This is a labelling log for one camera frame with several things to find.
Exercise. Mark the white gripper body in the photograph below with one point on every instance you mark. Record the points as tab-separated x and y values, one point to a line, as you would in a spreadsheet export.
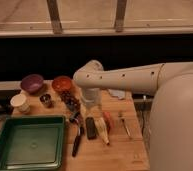
91	100

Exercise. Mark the black eraser block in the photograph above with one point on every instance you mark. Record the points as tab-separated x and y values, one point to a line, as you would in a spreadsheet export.
90	128

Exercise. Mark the black handled utensil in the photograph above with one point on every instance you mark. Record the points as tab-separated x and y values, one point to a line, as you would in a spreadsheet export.
75	118

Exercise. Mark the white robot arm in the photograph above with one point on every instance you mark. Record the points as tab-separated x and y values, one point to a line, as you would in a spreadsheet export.
170	85

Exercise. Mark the small metal cup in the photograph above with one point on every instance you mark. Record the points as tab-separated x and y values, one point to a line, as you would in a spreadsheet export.
45	99

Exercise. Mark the white paper cup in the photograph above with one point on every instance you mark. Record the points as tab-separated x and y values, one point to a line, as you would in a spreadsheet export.
20	103

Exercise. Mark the dark grape bunch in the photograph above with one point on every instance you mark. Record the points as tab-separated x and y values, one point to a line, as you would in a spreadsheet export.
70	101

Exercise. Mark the cream plastic corn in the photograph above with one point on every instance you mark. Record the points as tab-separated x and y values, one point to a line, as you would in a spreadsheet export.
102	130

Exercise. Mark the grey cloth piece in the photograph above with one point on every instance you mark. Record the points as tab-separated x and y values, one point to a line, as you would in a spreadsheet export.
117	93

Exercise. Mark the orange bowl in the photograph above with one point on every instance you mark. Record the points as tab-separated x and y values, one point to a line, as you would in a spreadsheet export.
62	83

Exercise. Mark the metal fork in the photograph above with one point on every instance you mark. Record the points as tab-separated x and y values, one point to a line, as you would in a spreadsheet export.
120	115

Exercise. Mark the purple bowl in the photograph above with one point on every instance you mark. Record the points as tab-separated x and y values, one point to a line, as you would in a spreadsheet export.
32	83

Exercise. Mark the green plastic tray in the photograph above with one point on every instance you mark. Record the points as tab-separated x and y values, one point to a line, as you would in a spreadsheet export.
32	143

